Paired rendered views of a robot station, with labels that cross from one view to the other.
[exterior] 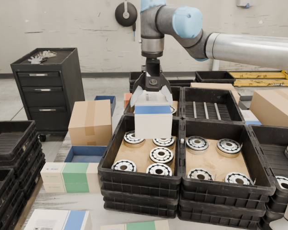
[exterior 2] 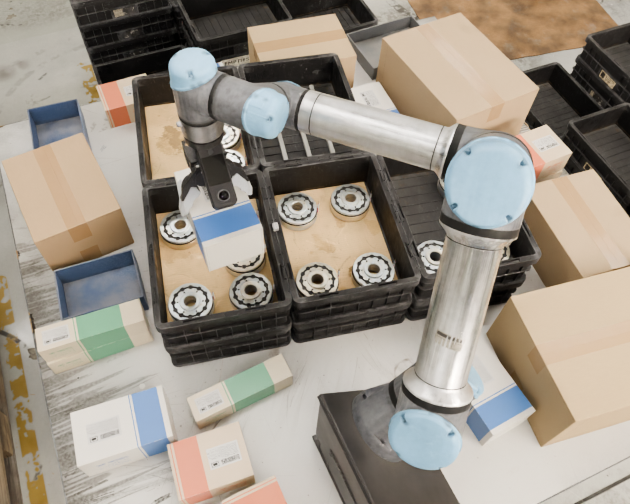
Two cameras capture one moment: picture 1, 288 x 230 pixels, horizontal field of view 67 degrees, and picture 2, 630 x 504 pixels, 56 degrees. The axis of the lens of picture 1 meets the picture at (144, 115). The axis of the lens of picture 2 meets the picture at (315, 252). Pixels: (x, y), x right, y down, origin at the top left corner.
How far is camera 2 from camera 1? 0.60 m
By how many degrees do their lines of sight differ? 32
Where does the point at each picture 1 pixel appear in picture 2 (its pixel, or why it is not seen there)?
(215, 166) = (335, 246)
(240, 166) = (372, 234)
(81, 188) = (119, 347)
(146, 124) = (224, 250)
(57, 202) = (88, 383)
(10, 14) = not seen: outside the picture
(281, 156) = (433, 193)
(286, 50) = (411, 149)
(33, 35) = not seen: outside the picture
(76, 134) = (54, 248)
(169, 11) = (232, 102)
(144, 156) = not seen: hidden behind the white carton
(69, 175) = (93, 338)
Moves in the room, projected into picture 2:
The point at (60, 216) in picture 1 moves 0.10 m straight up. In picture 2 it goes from (119, 408) to (108, 392)
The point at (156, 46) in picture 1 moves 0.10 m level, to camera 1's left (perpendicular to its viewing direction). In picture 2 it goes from (213, 133) to (156, 148)
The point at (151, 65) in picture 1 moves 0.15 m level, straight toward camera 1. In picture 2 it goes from (209, 161) to (232, 227)
